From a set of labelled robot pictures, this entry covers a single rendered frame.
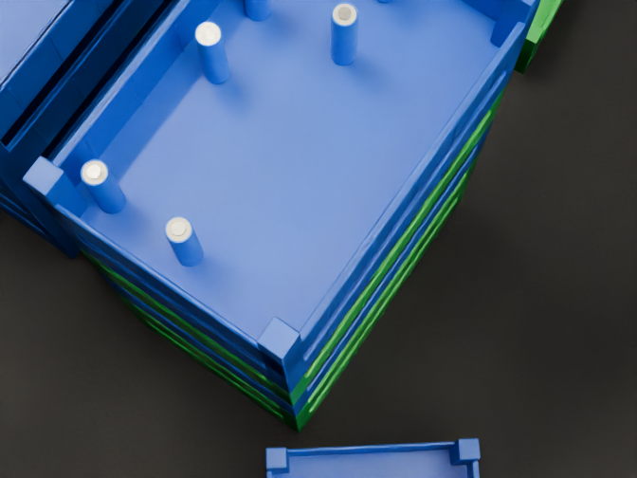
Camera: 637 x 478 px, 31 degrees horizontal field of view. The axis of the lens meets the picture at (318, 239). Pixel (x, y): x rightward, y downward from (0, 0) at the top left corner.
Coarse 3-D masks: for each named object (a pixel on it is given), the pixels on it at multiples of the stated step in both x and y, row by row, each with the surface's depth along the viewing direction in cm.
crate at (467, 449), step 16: (272, 448) 106; (304, 448) 108; (320, 448) 108; (336, 448) 108; (352, 448) 108; (368, 448) 108; (384, 448) 108; (400, 448) 108; (416, 448) 109; (432, 448) 110; (448, 448) 111; (464, 448) 105; (272, 464) 105; (288, 464) 110; (304, 464) 113; (320, 464) 113; (336, 464) 113; (352, 464) 113; (368, 464) 113; (384, 464) 113; (400, 464) 113; (416, 464) 113; (432, 464) 113; (448, 464) 113; (464, 464) 111
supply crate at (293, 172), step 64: (192, 0) 77; (320, 0) 82; (448, 0) 82; (512, 0) 74; (192, 64) 81; (256, 64) 81; (320, 64) 81; (384, 64) 80; (448, 64) 80; (128, 128) 79; (192, 128) 79; (256, 128) 79; (320, 128) 79; (384, 128) 79; (448, 128) 74; (64, 192) 73; (128, 192) 78; (192, 192) 78; (256, 192) 78; (320, 192) 78; (384, 192) 78; (128, 256) 72; (256, 256) 77; (320, 256) 77; (256, 320) 76; (320, 320) 73
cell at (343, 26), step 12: (336, 12) 75; (348, 12) 74; (336, 24) 75; (348, 24) 75; (336, 36) 76; (348, 36) 76; (336, 48) 78; (348, 48) 78; (336, 60) 80; (348, 60) 80
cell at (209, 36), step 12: (204, 24) 74; (216, 24) 74; (204, 36) 74; (216, 36) 74; (204, 48) 74; (216, 48) 75; (204, 60) 76; (216, 60) 76; (204, 72) 79; (216, 72) 78; (228, 72) 80
